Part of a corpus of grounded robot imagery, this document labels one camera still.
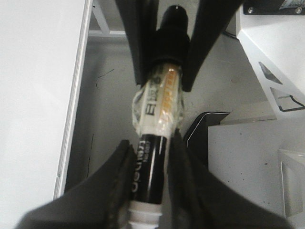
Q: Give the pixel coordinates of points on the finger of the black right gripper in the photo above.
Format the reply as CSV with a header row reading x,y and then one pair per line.
x,y
139,18
211,20

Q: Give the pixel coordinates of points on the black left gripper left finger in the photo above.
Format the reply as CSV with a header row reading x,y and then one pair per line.
x,y
99,202

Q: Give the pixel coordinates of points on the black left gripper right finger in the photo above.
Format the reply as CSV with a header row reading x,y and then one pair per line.
x,y
199,200

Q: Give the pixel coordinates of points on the white black whiteboard marker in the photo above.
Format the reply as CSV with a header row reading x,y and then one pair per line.
x,y
157,110

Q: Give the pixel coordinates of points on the white whiteboard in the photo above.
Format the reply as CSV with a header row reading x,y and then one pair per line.
x,y
42,50

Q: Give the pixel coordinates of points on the whiteboard stand frame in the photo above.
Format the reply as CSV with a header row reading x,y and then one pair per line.
x,y
103,31

